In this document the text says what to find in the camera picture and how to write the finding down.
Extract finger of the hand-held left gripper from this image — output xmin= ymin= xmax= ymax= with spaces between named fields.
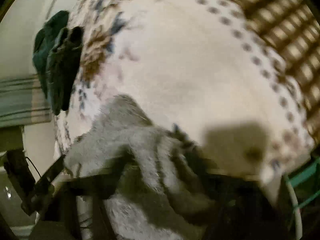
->
xmin=37 ymin=154 xmax=66 ymax=188

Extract dark green blanket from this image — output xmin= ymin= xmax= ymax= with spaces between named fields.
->
xmin=32 ymin=10 xmax=71 ymax=98

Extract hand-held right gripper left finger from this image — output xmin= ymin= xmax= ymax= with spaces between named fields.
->
xmin=37 ymin=155 xmax=141 ymax=240

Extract brown checked blanket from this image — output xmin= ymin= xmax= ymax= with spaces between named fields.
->
xmin=197 ymin=0 xmax=320 ymax=142

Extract folded blue jeans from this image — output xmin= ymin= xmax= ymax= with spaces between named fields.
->
xmin=46 ymin=26 xmax=84 ymax=116

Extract teal storage cart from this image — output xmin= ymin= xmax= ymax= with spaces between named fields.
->
xmin=282 ymin=155 xmax=320 ymax=240

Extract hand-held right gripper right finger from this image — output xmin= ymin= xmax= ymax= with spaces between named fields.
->
xmin=199 ymin=173 xmax=288 ymax=240

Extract bed with floral sheet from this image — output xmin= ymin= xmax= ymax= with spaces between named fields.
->
xmin=52 ymin=0 xmax=316 ymax=240

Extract grey fleece pants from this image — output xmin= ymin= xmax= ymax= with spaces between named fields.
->
xmin=64 ymin=94 xmax=221 ymax=240

